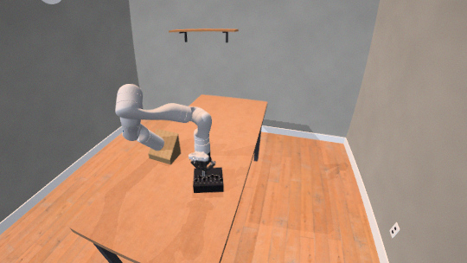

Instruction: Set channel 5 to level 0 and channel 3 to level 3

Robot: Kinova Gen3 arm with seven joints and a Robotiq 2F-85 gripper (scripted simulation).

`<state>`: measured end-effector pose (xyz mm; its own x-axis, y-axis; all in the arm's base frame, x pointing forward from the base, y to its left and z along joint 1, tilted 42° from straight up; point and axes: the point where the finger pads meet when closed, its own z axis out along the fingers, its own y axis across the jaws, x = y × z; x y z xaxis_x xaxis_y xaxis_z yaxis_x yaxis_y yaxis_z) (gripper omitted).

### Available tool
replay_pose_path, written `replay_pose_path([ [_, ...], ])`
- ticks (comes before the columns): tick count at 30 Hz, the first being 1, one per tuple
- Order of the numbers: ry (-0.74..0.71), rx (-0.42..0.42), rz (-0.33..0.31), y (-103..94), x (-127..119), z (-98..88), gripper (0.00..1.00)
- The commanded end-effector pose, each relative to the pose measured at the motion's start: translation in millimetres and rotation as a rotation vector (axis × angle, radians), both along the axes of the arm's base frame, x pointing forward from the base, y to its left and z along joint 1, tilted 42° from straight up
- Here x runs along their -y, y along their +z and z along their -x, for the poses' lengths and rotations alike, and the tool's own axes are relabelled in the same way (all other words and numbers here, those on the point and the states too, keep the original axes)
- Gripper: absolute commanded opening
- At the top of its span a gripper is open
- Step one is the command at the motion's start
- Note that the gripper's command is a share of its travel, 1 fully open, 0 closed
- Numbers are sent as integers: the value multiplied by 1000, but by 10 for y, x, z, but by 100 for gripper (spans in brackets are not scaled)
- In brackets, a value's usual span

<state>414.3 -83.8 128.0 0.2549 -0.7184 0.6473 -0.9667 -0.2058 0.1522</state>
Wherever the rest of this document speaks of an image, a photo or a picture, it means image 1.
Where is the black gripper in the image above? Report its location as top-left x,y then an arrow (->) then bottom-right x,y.
191,152 -> 216,176

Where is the black lighting desk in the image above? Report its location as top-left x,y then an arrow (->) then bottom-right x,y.
193,167 -> 224,193

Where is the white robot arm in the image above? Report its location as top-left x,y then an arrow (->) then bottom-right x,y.
116,84 -> 212,161

